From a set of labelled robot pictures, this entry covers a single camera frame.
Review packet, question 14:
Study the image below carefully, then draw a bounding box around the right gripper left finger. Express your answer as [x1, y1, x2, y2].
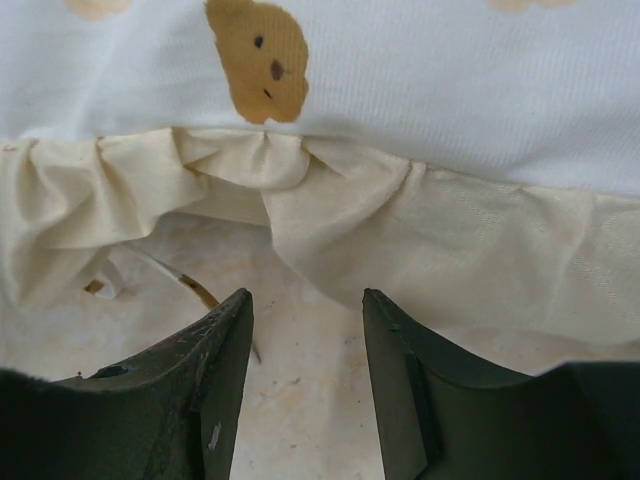
[1, 289, 254, 480]

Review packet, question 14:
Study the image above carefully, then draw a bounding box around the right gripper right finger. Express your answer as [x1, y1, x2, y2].
[362, 289, 639, 480]

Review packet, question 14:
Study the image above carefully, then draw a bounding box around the wooden pet bed frame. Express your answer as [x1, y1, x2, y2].
[184, 178, 270, 227]

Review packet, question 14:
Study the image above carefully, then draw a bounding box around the bear print white cushion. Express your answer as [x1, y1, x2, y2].
[1, 1, 639, 345]

